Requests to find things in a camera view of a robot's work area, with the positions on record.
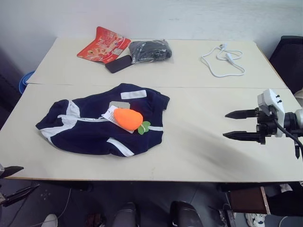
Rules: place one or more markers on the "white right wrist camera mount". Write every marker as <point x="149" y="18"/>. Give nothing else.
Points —
<point x="275" y="104"/>

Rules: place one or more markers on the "black smartphone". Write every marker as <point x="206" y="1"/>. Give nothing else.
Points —
<point x="118" y="63"/>

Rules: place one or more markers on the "black mesh chair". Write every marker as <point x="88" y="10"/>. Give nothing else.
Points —
<point x="288" y="59"/>

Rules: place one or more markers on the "white rectangular garment sticker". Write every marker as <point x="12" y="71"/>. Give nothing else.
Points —
<point x="133" y="94"/>

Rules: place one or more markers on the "red snack bag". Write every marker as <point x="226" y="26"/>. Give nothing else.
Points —
<point x="101" y="47"/>

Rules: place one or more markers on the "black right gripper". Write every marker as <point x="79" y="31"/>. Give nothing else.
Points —
<point x="265" y="128"/>

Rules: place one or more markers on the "dark rounded shape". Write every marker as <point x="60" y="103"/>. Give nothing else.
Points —
<point x="184" y="214"/>
<point x="126" y="215"/>

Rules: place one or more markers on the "brown wooden board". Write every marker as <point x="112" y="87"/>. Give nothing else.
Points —
<point x="247" y="201"/>

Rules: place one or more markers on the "black plastic bag bundle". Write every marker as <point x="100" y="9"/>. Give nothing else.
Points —
<point x="149" y="50"/>

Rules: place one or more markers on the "navy zip-up garment white trim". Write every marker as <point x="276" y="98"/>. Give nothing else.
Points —
<point x="90" y="137"/>

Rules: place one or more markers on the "blue bucket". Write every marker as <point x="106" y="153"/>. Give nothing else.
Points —
<point x="24" y="81"/>

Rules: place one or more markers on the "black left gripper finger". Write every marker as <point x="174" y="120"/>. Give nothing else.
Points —
<point x="21" y="194"/>
<point x="13" y="170"/>

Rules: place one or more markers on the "orange carrot plush toy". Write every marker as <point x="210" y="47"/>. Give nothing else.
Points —
<point x="127" y="118"/>

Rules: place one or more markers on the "white and grey hang tag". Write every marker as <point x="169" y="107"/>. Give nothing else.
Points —
<point x="110" y="114"/>

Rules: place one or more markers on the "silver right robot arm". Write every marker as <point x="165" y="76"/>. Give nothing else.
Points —
<point x="296" y="121"/>

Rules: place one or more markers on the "white sneaker with dark laces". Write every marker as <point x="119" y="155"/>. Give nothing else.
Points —
<point x="256" y="220"/>

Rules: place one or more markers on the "plain white shoe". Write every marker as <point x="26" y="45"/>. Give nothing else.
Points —
<point x="50" y="221"/>

